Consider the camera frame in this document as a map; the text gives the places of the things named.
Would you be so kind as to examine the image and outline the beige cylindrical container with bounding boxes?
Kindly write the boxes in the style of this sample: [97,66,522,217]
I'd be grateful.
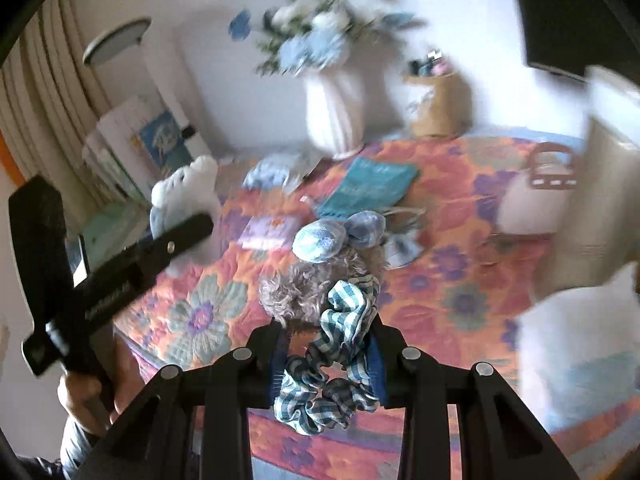
[540,64,640,302]

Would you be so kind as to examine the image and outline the pink handbag with keyring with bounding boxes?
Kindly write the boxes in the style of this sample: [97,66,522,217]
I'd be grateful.
[499,142,577,237]

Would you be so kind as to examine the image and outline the stack of books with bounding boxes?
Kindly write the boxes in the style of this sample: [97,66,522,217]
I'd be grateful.
[80,97,197,257]

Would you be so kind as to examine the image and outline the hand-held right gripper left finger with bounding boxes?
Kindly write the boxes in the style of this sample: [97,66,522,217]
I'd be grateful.
[75,321,292,480]

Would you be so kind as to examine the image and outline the grey fluffy plush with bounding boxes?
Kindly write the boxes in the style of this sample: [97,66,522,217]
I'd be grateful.
[257,247,391,332]

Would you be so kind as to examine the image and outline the white folded face mask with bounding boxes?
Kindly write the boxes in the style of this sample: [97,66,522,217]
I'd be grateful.
[285,152,324,182]

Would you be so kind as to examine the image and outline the person's left hand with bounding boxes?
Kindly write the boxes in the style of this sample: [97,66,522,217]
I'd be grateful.
[56,327,132,437]

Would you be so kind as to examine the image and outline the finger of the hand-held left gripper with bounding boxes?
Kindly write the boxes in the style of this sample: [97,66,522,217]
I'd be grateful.
[127,212,215,283]

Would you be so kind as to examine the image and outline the dark monitor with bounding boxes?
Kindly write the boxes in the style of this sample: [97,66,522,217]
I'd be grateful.
[509,0,640,82]

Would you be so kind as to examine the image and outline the light blue gingham hair bow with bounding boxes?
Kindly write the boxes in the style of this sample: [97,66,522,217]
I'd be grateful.
[292,210,389,264]

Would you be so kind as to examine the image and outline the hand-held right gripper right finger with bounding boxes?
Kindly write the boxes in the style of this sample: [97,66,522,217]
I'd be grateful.
[366,319,582,480]

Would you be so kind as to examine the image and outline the bunch of pens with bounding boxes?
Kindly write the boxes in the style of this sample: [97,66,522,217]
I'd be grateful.
[409,49,452,77]

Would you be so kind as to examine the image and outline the pale blue plush toy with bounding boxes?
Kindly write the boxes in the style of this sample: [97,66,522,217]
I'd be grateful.
[150,154,224,279]

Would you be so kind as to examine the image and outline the white cloth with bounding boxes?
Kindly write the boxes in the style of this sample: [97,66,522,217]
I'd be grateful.
[517,264,640,462]

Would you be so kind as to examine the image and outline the purple tissue pack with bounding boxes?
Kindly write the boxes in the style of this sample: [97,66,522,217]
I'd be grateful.
[237,215,301,252]

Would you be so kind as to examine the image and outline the floral tablecloth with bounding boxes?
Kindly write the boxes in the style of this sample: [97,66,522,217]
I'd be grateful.
[112,135,592,480]

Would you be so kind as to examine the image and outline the white ribbed vase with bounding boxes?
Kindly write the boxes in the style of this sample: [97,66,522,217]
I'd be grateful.
[303,67,372,159]

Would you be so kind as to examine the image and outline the blue and white flower bouquet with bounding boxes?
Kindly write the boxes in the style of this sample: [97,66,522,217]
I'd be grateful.
[228,0,427,79]

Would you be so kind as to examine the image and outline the beige curtain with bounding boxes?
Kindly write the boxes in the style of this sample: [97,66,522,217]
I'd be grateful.
[0,0,137,197]

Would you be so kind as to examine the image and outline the beige pen holder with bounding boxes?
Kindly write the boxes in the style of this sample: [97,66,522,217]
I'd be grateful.
[403,71,474,139]

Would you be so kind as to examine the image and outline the person's left forearm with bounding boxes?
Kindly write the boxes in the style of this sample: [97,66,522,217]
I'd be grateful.
[57,417,108,480]

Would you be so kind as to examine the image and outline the white desk lamp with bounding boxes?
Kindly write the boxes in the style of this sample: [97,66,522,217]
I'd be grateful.
[82,17,212,162]

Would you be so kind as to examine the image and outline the blue face mask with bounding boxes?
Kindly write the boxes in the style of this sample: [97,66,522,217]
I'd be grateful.
[243,155,295,191]

